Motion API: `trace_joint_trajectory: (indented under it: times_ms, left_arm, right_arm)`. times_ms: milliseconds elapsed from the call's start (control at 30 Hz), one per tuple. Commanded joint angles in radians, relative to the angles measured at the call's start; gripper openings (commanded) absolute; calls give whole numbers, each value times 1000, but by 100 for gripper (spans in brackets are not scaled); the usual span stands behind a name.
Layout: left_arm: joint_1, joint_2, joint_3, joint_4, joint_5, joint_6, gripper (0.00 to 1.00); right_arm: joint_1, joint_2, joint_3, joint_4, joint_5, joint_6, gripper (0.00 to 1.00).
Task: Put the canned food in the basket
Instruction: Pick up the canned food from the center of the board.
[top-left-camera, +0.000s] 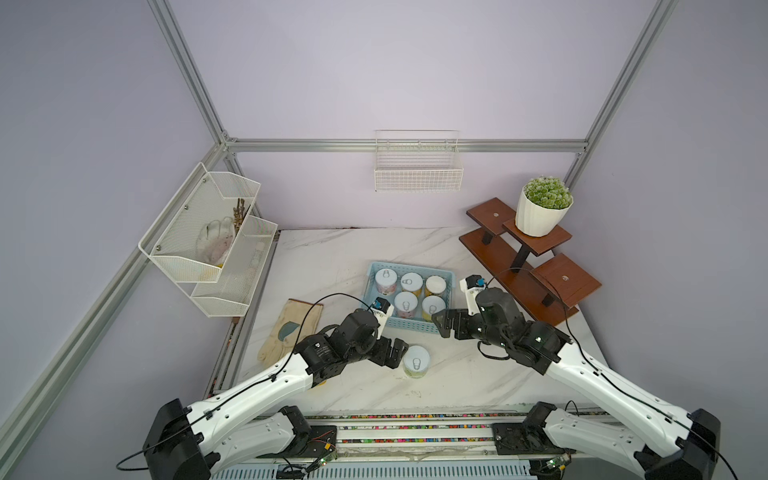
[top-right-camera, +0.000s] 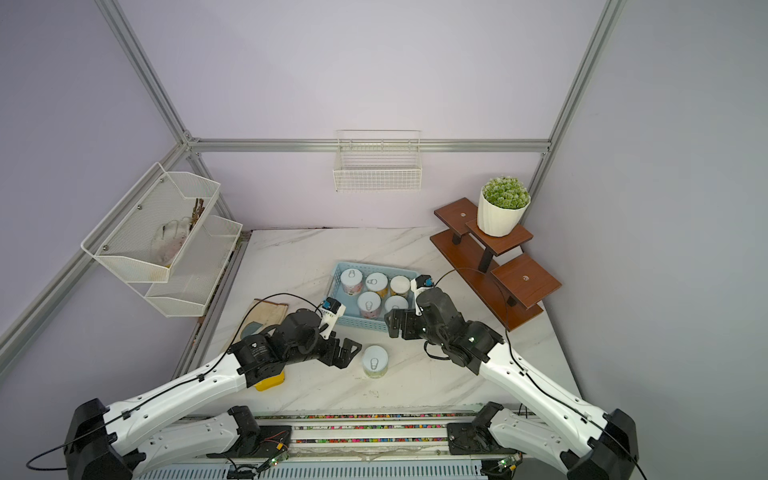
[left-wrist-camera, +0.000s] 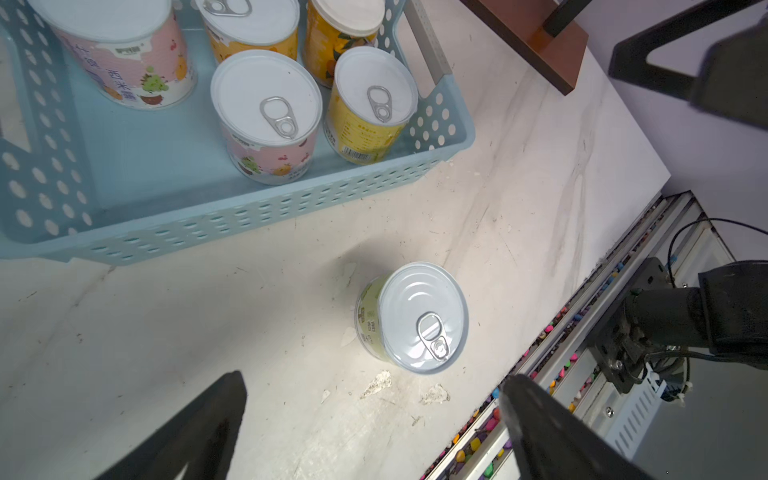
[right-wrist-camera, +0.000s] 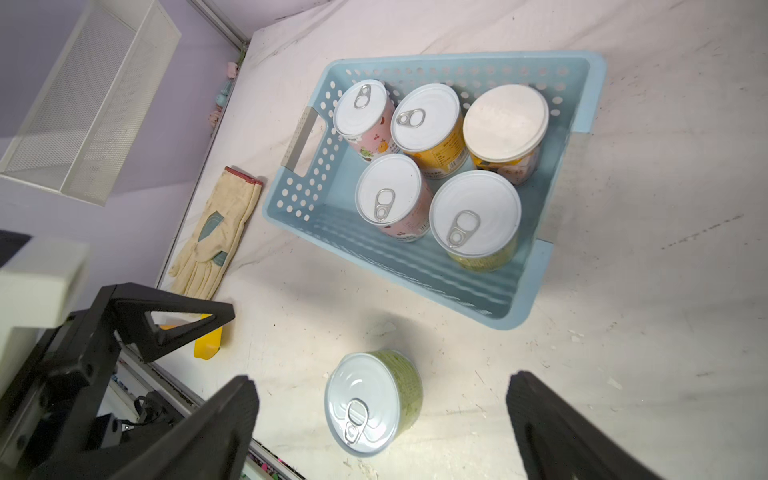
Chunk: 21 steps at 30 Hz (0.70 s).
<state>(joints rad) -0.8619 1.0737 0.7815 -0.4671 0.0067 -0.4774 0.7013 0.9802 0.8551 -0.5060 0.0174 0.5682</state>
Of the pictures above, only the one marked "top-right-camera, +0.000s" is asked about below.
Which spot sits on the clear glove in rack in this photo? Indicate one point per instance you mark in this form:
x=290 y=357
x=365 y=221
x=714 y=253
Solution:
x=168 y=241

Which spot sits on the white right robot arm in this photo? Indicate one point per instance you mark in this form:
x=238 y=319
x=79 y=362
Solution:
x=571 y=435

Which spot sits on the pink label can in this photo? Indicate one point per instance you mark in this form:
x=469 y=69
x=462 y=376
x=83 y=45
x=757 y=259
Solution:
x=369 y=304
x=351 y=281

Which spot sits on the yellow tall can white lid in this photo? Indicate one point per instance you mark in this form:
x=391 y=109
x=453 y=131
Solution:
x=400 y=285

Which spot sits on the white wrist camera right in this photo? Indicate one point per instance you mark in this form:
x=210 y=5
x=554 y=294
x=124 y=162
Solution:
x=419 y=285

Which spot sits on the white mesh two-tier rack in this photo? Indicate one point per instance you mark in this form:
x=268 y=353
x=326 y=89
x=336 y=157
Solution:
x=121 y=242

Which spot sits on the brown wooden tiered stand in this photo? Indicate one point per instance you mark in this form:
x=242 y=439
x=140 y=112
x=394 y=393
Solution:
x=513 y=291

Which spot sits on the yellow label can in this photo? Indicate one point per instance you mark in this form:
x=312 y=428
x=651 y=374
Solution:
x=377 y=283

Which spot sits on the white pot green plant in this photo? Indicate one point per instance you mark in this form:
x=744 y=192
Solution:
x=503 y=201

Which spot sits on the yellow plastic scoop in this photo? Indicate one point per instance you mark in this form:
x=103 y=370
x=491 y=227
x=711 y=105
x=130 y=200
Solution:
x=270 y=382

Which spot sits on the white wire wall basket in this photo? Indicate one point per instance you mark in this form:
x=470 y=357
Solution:
x=377 y=161

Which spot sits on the yellow can end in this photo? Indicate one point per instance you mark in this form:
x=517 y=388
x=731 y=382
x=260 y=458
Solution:
x=396 y=302

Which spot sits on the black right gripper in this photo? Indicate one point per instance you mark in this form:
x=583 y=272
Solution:
x=410 y=316

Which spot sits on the light blue plastic basket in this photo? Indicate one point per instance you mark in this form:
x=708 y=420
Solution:
x=351 y=317

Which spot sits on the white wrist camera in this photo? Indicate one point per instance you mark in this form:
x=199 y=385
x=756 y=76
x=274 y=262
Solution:
x=331 y=310
x=419 y=285

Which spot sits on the aluminium frame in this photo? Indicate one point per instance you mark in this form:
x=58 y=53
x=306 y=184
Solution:
x=30 y=324

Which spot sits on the green label can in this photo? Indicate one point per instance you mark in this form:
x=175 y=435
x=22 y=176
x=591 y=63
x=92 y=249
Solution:
x=375 y=361

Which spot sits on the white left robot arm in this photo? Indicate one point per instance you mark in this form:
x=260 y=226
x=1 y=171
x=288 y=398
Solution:
x=132 y=437

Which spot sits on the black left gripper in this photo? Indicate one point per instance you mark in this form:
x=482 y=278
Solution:
x=344 y=356

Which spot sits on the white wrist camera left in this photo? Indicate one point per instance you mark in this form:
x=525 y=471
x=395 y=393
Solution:
x=331 y=310

